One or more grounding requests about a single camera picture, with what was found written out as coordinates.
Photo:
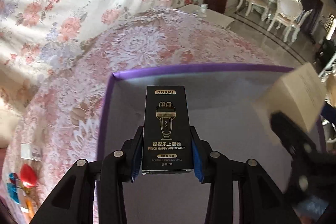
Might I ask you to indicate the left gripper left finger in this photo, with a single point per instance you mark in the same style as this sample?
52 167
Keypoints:
71 200

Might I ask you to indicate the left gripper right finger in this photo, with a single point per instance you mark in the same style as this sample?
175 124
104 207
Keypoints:
242 188

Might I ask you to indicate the red heart squeeze toy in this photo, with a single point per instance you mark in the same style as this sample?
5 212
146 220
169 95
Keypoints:
28 176

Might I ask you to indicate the white medicine box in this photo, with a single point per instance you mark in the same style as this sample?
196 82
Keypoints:
31 152

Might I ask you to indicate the beige cardboard box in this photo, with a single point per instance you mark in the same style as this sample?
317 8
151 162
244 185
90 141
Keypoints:
299 94

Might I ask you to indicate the black applicator box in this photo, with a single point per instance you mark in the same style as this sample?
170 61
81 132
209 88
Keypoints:
167 144

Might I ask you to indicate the orange tissue pack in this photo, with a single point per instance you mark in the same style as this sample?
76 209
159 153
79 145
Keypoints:
28 208

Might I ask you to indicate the gold ingot ornament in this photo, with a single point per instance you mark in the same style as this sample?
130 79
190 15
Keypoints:
27 190

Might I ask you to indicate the pink lace tablecloth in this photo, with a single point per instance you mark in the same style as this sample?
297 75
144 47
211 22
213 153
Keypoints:
64 114

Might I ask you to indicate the purple storage box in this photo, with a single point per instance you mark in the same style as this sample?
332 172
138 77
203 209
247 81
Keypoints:
220 99

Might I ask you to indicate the white side table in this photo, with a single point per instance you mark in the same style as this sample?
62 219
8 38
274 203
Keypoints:
211 16

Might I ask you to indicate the small white cup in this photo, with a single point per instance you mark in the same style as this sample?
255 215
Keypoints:
203 8

